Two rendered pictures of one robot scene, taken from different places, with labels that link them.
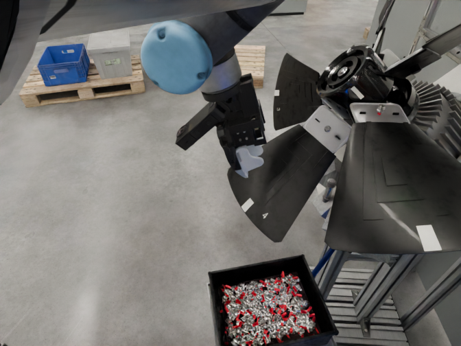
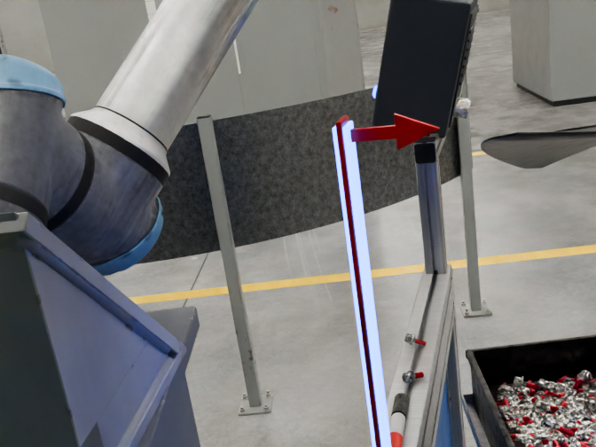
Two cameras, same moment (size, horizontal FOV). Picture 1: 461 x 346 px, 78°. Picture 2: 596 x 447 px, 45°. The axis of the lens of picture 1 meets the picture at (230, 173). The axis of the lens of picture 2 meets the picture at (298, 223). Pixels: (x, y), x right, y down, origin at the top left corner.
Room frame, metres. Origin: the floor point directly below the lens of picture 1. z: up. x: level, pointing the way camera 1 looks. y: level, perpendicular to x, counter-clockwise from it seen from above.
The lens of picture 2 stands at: (0.17, -0.71, 1.28)
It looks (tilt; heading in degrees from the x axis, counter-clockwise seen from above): 18 degrees down; 105
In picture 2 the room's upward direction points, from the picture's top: 8 degrees counter-clockwise
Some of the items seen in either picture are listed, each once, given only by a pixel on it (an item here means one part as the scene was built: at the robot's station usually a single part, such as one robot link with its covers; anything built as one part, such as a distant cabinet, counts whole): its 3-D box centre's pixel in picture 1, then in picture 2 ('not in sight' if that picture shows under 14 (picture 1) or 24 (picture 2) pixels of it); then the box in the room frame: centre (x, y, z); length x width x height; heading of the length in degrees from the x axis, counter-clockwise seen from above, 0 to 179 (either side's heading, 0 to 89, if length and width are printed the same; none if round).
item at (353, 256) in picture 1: (368, 253); not in sight; (0.56, -0.48, 0.56); 0.19 x 0.04 x 0.04; 87
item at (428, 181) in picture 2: not in sight; (431, 207); (0.11, 0.29, 0.96); 0.03 x 0.03 x 0.20; 87
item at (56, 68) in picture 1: (66, 64); not in sight; (3.10, 1.79, 0.25); 0.60 x 0.41 x 0.22; 17
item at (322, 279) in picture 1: (328, 267); not in sight; (0.57, -0.37, 0.46); 0.09 x 0.05 x 0.91; 177
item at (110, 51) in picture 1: (113, 53); not in sight; (3.24, 1.30, 0.31); 0.60 x 0.42 x 0.33; 17
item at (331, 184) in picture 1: (328, 190); not in sight; (0.47, -0.23, 0.96); 0.02 x 0.02 x 0.06
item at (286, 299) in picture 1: (265, 309); (577, 433); (0.25, -0.07, 0.83); 0.19 x 0.14 x 0.04; 101
